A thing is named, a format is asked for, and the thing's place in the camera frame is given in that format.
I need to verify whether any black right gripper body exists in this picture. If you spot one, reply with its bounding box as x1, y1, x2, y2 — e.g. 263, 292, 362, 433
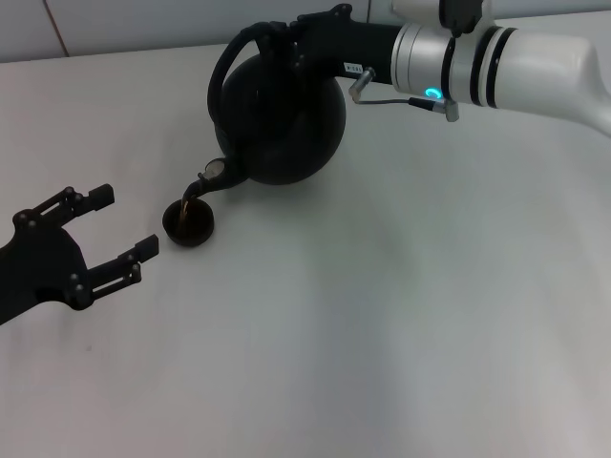
291, 18, 400, 87

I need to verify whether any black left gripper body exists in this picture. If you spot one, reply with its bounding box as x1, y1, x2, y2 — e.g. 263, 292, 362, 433
0, 213, 93, 325

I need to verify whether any small dark teacup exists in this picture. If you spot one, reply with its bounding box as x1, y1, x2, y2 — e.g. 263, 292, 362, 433
161, 198, 215, 248

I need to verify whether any black round teapot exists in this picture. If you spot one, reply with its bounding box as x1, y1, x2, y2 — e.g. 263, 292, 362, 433
180, 21, 348, 207

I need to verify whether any right gripper cable with plugs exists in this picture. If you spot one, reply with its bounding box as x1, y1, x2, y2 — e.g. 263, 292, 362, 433
348, 66, 460, 123

